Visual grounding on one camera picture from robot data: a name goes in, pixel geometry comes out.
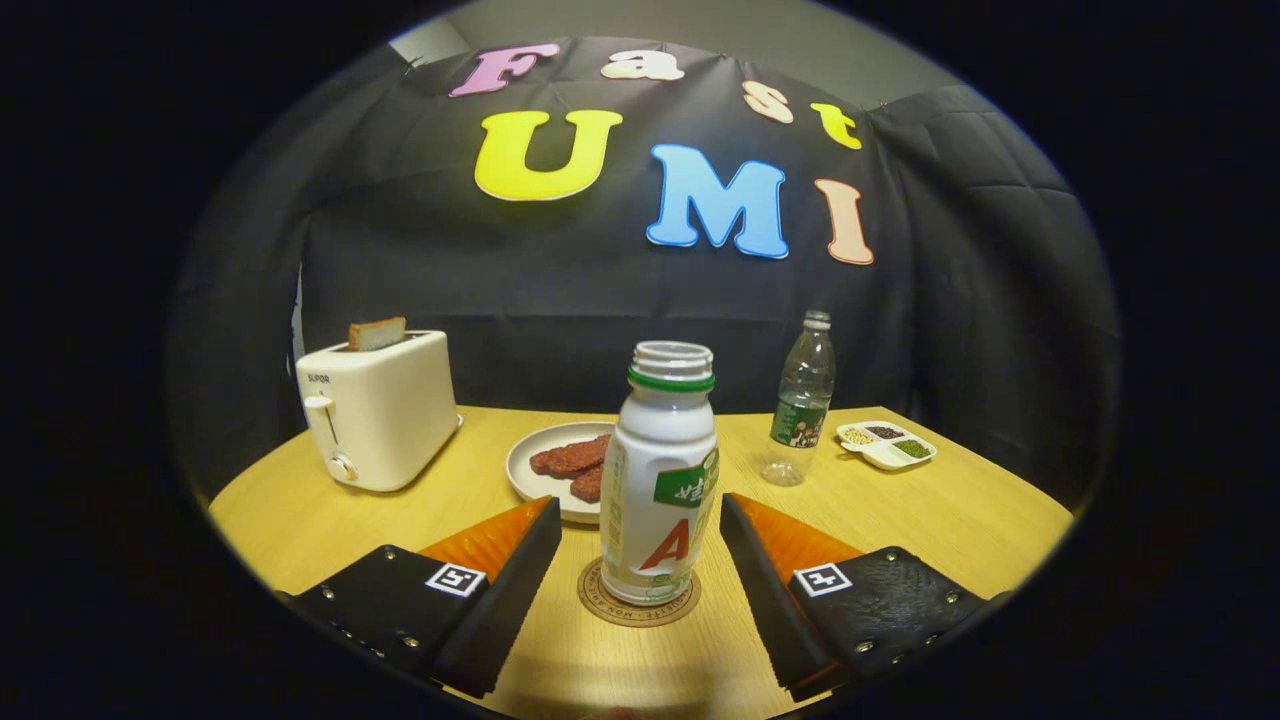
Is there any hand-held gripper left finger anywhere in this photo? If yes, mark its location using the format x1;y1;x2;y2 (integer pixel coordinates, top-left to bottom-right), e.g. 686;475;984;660
278;495;563;699

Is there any round brown coaster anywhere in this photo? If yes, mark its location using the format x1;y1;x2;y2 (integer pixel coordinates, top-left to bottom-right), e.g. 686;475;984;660
577;557;702;629

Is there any toasted bread slice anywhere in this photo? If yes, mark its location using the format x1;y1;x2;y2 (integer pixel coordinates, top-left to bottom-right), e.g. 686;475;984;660
348;317;408;352

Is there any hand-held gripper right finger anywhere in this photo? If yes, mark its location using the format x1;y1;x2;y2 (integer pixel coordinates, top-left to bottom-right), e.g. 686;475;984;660
720;492;1013;703

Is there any round grey plate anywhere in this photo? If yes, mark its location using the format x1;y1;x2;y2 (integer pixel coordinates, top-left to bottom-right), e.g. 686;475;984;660
506;421;617;526

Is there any white divided snack tray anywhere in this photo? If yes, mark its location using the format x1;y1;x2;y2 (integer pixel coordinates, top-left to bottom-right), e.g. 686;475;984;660
836;421;938;471

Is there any wooden table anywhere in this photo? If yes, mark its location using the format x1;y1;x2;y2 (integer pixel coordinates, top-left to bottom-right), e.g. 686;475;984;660
208;404;1076;720

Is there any white toaster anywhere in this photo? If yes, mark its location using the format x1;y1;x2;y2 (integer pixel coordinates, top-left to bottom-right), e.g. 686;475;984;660
296;330;464;493

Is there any white juice bottle green label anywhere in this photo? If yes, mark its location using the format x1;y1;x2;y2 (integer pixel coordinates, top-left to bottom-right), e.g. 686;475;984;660
600;341;721;606

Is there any black backdrop cloth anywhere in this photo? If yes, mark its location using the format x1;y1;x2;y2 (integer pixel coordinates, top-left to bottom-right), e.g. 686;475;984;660
165;35;1121;511

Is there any clear plastic water bottle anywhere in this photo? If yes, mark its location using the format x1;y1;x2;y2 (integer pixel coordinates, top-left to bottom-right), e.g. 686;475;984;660
761;310;837;487

